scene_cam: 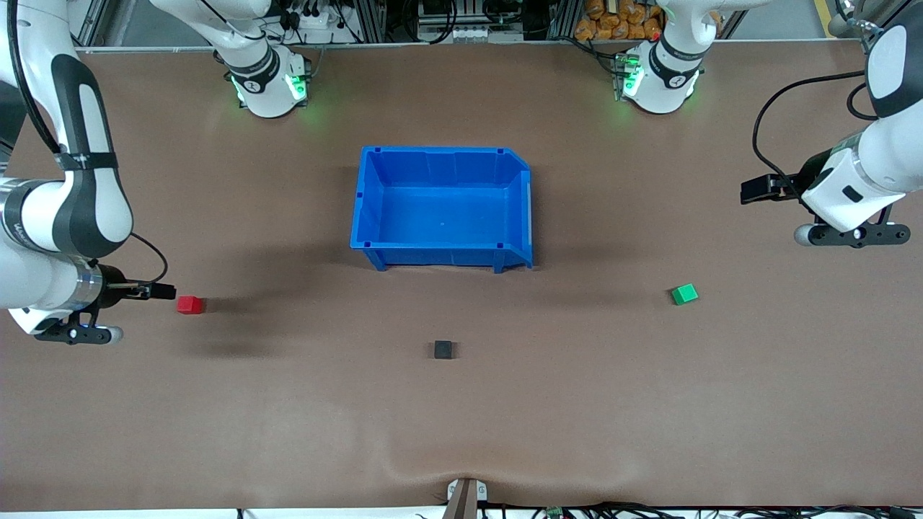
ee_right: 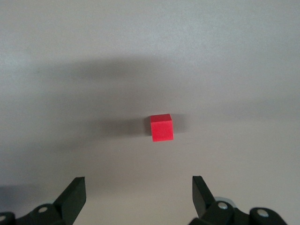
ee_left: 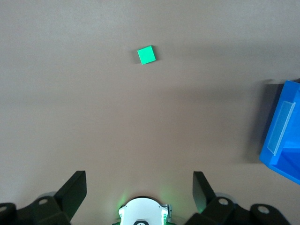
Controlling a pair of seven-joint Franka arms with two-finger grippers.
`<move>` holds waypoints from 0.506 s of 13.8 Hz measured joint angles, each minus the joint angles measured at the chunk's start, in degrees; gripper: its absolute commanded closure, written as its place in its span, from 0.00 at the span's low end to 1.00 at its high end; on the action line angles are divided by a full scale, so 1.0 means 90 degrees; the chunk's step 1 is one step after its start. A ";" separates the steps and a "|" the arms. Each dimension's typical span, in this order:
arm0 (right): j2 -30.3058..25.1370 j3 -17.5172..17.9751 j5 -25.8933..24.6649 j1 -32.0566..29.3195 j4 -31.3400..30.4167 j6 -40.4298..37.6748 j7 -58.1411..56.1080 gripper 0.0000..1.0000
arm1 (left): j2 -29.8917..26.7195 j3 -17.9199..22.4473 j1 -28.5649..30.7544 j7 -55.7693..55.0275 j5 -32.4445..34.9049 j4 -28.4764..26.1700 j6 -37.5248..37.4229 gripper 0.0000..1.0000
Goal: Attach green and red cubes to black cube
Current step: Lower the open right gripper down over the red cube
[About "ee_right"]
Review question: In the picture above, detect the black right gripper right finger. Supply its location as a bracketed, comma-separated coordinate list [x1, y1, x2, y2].
[188, 175, 288, 225]

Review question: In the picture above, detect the red cube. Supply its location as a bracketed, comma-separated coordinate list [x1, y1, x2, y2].
[150, 113, 175, 143]

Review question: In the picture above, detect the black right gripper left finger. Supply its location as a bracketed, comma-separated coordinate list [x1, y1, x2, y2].
[0, 177, 87, 225]

